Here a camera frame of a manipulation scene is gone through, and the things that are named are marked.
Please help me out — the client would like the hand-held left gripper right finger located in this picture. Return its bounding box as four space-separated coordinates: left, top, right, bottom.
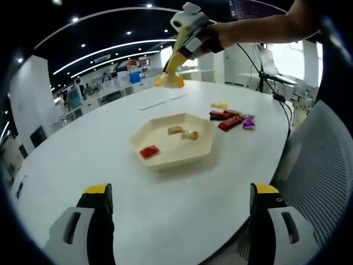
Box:
248 182 307 265

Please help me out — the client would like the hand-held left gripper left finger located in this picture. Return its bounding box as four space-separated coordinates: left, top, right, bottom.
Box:
42 183 116 265

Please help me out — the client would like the pale yellow food packet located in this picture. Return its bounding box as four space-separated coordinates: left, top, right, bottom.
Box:
181 129 199 141

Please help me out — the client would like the beige hexagonal container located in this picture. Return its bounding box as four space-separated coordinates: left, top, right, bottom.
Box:
128 112 215 169

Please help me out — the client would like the red square food packet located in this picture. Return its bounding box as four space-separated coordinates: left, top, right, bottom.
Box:
139 144 161 160

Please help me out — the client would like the purple food packet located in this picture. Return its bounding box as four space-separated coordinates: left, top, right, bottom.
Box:
242 114 256 130

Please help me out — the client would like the person's right hand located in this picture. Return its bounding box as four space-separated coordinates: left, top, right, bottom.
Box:
197 23 226 57

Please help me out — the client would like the white square pillar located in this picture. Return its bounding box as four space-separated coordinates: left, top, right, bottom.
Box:
9 55 55 144
197 51 216 83

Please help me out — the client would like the blue box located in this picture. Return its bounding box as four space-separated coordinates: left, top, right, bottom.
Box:
128 70 142 84

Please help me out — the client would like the dark hanging monitor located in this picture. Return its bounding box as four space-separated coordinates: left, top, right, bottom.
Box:
228 0 290 20

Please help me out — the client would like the black desk chair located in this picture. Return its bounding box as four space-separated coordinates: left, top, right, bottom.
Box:
96 92 122 105

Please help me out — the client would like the white side desk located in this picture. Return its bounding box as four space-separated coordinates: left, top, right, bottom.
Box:
237 72 297 89

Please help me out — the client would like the white display panel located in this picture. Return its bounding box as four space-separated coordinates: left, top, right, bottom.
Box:
255 44 278 75

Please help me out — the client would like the white mesh office chair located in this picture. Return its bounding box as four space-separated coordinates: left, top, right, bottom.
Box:
234 99 351 265

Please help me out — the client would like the long white counter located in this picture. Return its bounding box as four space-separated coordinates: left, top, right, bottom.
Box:
55 76 166 119

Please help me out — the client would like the black stand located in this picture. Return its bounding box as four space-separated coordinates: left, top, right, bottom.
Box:
255 70 298 92

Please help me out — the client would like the white monitor teal screen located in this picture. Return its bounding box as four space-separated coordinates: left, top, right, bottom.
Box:
67 88 83 110

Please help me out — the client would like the black cable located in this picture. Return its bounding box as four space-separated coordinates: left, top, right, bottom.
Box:
236 43 293 139

